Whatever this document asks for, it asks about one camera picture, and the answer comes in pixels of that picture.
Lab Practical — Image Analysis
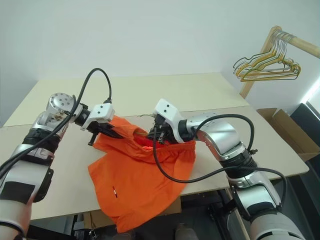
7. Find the open cardboard box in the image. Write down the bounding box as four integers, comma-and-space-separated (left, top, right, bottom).
257, 107, 320, 161

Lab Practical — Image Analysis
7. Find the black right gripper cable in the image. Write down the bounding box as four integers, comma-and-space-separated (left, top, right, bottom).
192, 113, 259, 155

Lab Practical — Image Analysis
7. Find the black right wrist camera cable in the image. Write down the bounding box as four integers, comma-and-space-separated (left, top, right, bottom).
152, 138, 288, 208

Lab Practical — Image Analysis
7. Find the orange t-shirt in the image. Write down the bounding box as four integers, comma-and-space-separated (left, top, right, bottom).
87, 116, 197, 234

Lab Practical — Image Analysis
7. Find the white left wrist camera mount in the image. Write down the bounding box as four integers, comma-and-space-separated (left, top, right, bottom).
80, 102, 115, 132

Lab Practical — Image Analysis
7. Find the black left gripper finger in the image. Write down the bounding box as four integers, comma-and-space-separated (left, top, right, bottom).
100, 125, 125, 140

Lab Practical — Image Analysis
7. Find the black panel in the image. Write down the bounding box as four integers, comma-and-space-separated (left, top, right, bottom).
289, 100, 320, 176

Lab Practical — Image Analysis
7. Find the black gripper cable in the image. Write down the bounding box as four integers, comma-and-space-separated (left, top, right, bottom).
192, 113, 259, 155
0, 109, 76, 181

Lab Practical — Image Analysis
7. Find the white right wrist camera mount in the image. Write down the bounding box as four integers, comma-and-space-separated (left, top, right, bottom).
152, 98, 187, 144

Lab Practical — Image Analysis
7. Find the black metal table frame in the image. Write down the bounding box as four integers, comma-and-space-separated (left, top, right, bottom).
29, 189, 251, 240

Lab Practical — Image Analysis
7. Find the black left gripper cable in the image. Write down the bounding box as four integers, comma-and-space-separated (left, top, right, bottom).
0, 109, 76, 181

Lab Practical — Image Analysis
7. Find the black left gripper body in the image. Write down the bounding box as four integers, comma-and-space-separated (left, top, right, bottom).
86, 122, 114, 147

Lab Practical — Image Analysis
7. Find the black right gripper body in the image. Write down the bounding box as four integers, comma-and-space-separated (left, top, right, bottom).
146, 114, 176, 146

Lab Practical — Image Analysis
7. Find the wooden clothes rack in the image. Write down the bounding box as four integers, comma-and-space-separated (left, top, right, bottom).
238, 25, 320, 99

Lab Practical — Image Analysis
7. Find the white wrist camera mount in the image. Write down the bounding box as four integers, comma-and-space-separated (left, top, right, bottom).
152, 98, 187, 144
80, 102, 115, 132

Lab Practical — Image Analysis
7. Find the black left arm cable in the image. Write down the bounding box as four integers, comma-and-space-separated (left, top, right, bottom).
0, 67, 113, 176

